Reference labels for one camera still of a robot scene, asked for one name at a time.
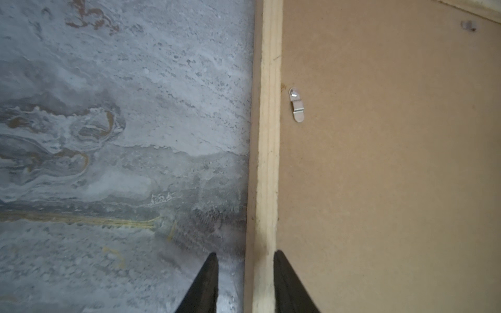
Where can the metal hanger clip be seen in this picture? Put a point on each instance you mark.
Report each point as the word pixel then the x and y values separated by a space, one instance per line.
pixel 298 109

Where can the light wooden picture frame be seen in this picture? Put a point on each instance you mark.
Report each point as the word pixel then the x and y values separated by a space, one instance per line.
pixel 266 156

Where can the wooden backing board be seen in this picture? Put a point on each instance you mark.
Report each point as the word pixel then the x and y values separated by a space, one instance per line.
pixel 391 176

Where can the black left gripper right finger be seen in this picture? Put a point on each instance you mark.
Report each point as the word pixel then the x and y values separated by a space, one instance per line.
pixel 290 294

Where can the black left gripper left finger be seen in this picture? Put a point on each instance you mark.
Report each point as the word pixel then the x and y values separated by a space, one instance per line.
pixel 203 293

